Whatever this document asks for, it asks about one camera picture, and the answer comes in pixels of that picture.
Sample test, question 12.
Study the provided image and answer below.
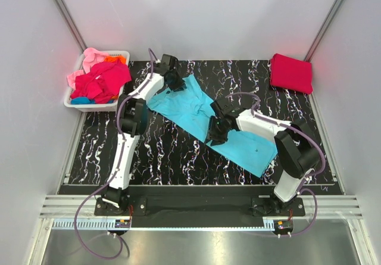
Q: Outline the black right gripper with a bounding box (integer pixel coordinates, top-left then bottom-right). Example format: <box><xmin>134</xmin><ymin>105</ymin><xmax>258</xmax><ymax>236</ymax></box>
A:
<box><xmin>204</xmin><ymin>116</ymin><xmax>229</xmax><ymax>146</ymax></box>

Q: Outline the cyan t shirt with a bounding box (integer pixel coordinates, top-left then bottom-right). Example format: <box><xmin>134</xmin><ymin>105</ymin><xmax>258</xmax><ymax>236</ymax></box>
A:
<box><xmin>148</xmin><ymin>75</ymin><xmax>277</xmax><ymax>177</ymax></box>

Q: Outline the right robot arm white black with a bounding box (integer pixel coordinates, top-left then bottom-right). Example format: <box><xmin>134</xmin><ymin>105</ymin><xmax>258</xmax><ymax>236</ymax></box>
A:
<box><xmin>205</xmin><ymin>98</ymin><xmax>326</xmax><ymax>217</ymax></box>

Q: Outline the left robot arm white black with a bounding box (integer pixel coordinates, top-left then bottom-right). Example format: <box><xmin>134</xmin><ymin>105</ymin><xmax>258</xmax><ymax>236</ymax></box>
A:
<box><xmin>101</xmin><ymin>54</ymin><xmax>186</xmax><ymax>215</ymax></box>

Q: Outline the orange t shirt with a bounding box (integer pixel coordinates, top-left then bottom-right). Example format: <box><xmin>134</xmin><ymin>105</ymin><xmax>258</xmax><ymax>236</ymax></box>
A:
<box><xmin>104</xmin><ymin>55</ymin><xmax>126</xmax><ymax>64</ymax></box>

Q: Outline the magenta t shirt in basket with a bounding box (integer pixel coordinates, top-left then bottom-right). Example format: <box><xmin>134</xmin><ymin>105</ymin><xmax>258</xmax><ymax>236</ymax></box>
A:
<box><xmin>70</xmin><ymin>60</ymin><xmax>132</xmax><ymax>104</ymax></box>

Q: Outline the white plastic laundry basket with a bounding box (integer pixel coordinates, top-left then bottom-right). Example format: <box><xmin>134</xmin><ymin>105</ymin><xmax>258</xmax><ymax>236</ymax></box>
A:
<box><xmin>63</xmin><ymin>50</ymin><xmax>130</xmax><ymax>113</ymax></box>

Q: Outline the light pink t shirt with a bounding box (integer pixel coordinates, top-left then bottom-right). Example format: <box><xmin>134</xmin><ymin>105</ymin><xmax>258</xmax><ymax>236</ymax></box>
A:
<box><xmin>67</xmin><ymin>48</ymin><xmax>109</xmax><ymax>90</ymax></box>

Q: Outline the folded red t shirt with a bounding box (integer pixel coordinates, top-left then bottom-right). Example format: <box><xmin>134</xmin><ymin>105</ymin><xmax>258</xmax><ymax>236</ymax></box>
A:
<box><xmin>270</xmin><ymin>54</ymin><xmax>313</xmax><ymax>95</ymax></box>

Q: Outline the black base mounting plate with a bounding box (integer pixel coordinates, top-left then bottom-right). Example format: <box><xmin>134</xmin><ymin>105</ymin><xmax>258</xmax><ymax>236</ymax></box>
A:
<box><xmin>94</xmin><ymin>185</ymin><xmax>305</xmax><ymax>230</ymax></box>

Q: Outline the blue t shirt in basket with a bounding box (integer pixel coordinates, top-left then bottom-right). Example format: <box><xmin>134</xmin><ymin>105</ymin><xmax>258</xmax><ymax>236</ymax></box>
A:
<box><xmin>70</xmin><ymin>96</ymin><xmax>98</xmax><ymax>105</ymax></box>

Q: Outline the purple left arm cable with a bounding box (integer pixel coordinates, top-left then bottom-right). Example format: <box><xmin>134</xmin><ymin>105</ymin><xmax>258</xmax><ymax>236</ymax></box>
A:
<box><xmin>114</xmin><ymin>48</ymin><xmax>161</xmax><ymax>176</ymax></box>

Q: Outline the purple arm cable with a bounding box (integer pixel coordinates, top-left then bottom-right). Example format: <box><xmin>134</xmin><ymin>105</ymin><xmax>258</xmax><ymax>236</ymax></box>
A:
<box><xmin>114</xmin><ymin>48</ymin><xmax>161</xmax><ymax>176</ymax></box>
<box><xmin>227</xmin><ymin>92</ymin><xmax>326</xmax><ymax>191</ymax></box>

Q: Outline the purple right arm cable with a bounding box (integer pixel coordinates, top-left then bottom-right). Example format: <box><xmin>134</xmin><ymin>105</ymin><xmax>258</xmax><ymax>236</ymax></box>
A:
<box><xmin>227</xmin><ymin>92</ymin><xmax>326</xmax><ymax>191</ymax></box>

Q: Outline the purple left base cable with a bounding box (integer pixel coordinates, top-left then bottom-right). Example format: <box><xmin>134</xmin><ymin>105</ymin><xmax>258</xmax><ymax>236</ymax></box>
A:
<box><xmin>74</xmin><ymin>184</ymin><xmax>130</xmax><ymax>260</ymax></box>

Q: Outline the aluminium frame rail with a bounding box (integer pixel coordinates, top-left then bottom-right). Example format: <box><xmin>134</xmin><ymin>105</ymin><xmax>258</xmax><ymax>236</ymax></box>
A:
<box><xmin>40</xmin><ymin>195</ymin><xmax>363</xmax><ymax>219</ymax></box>

